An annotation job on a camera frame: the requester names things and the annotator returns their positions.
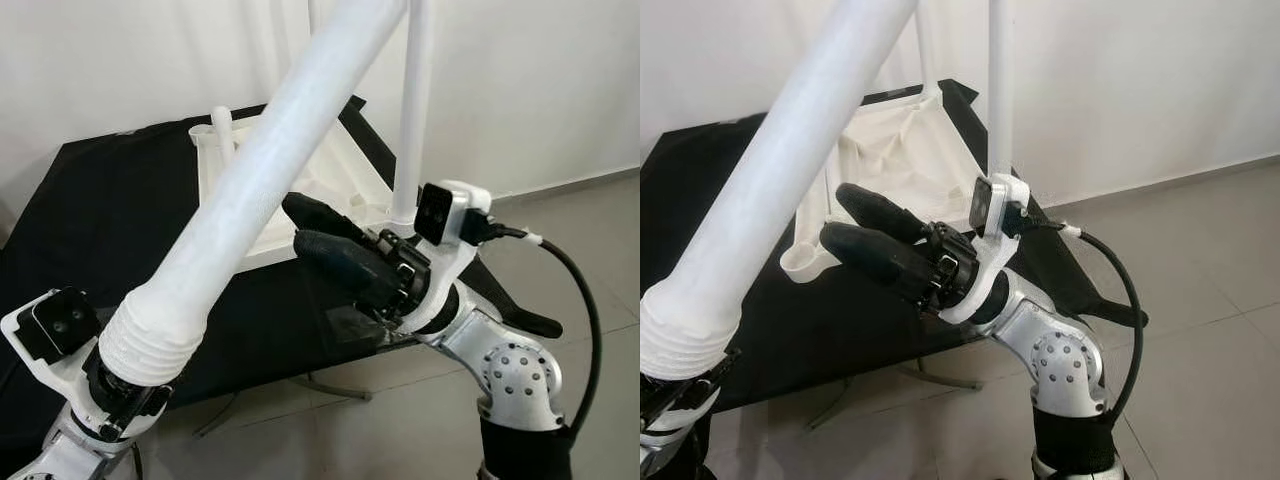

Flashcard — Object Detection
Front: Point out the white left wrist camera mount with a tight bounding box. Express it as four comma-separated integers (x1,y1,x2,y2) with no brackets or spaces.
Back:
0,288,103,421

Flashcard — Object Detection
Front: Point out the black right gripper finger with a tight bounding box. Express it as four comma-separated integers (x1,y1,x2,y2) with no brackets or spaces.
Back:
282,192,373,243
836,183,941,246
820,222,936,306
293,230,401,311

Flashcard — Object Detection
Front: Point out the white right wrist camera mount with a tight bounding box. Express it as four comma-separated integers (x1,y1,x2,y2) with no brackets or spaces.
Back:
940,172,1031,326
390,180,493,336

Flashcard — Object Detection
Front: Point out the clear plastic bag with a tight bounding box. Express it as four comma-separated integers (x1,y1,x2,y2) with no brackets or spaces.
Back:
325,306,406,349

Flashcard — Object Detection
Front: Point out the white plastic table leg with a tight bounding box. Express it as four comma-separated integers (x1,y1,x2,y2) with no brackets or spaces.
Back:
98,0,409,389
985,0,1016,186
390,0,438,229
640,0,919,381
912,0,943,103
210,105,238,171

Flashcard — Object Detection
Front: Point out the cream plastic children table top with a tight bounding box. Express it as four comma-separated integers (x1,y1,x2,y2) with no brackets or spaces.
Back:
188,95,401,273
780,85,1001,283

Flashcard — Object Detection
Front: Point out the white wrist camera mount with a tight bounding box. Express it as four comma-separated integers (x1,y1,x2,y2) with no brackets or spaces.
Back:
390,180,493,336
940,172,1031,326
0,288,103,421

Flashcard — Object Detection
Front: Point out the black tablecloth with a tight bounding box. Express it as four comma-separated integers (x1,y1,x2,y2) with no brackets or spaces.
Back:
0,95,563,451
640,80,1149,416

